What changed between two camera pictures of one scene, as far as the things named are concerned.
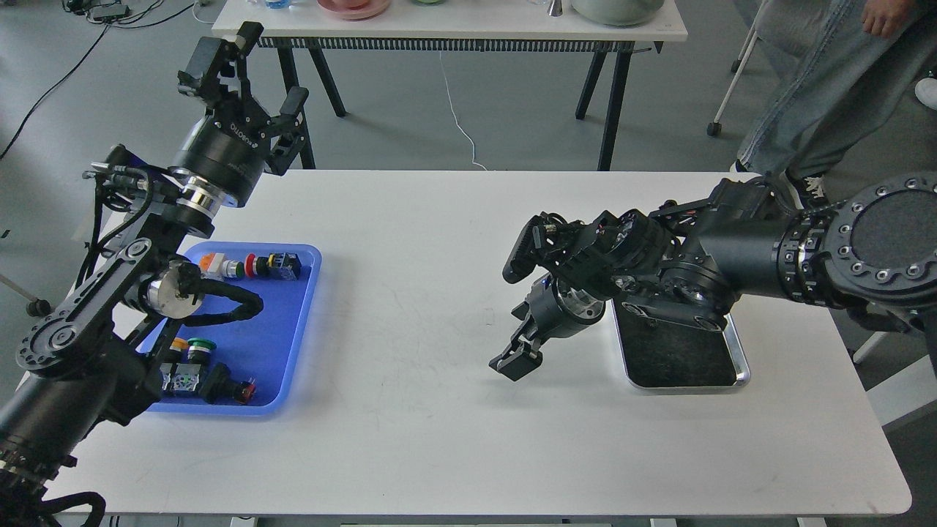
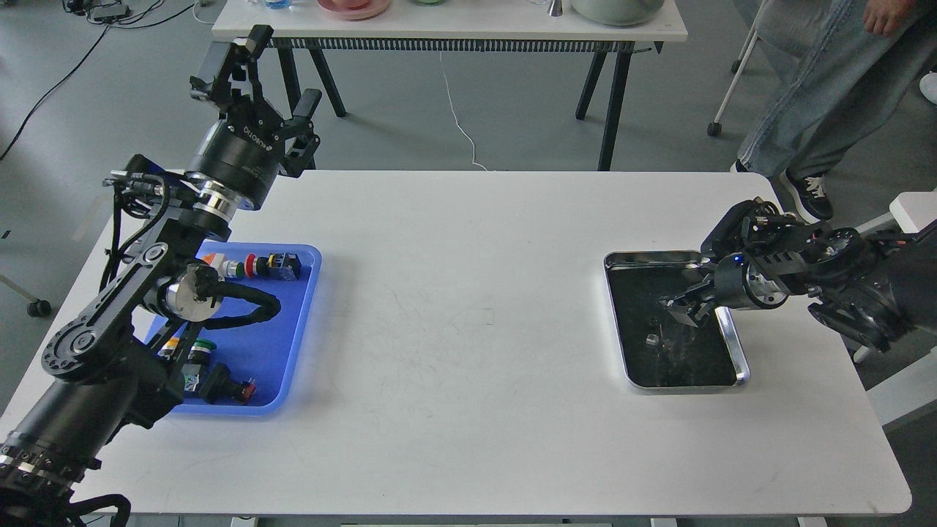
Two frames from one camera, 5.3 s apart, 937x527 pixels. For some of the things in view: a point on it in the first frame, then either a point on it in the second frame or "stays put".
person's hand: [880, 16] stays put
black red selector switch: [216, 387] stays put
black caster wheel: [38, 307] stays put
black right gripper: [588, 263] -> [766, 255]
